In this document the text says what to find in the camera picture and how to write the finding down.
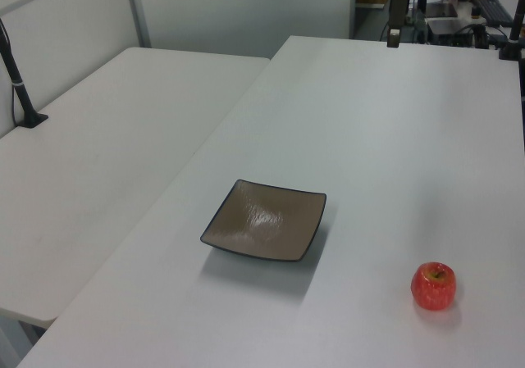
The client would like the dark laptop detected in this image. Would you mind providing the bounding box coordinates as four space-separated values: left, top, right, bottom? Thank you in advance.
425 2 459 19

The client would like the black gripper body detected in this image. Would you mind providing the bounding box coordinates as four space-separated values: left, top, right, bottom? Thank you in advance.
388 0 412 30

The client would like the red apple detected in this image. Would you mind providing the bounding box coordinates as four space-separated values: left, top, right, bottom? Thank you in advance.
410 261 458 312

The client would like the black keyboard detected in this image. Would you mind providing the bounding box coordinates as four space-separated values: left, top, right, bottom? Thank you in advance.
470 0 514 27

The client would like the silver metal box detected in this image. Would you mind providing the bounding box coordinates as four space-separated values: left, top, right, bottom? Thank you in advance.
426 17 473 38

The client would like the square brown ceramic plate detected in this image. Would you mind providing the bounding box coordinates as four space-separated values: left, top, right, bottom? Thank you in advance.
199 179 328 263

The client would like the thin black stand cable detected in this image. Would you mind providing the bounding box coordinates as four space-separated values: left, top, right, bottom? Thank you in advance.
9 84 21 129

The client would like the black camera stand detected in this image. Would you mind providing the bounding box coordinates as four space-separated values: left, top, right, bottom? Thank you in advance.
0 15 49 129
497 11 525 61

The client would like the white adjacent table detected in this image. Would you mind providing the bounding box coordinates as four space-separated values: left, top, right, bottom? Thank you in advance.
0 47 272 368

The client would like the grey metal partition post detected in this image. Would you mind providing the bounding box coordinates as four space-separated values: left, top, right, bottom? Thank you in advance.
124 0 151 50

